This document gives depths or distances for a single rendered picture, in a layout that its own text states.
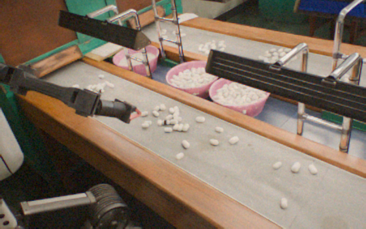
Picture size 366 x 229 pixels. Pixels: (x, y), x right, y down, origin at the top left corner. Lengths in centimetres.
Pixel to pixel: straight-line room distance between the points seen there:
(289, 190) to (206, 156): 31
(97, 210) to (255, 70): 63
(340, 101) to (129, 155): 74
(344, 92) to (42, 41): 159
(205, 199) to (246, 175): 18
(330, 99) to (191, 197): 49
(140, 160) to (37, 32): 105
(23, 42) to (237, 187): 136
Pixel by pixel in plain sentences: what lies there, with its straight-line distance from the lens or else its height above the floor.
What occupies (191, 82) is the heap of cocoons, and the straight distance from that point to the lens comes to 171.
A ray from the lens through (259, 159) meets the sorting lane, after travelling 125.
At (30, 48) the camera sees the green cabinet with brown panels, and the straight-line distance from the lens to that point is 205.
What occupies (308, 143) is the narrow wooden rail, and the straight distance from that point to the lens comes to 128.
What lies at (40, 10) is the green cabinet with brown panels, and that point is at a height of 109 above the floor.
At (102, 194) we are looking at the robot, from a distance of 116.
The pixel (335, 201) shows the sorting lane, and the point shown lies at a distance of 115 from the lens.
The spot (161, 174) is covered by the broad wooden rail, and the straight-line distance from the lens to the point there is 120.
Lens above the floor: 160
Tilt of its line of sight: 34 degrees down
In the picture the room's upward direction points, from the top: 10 degrees counter-clockwise
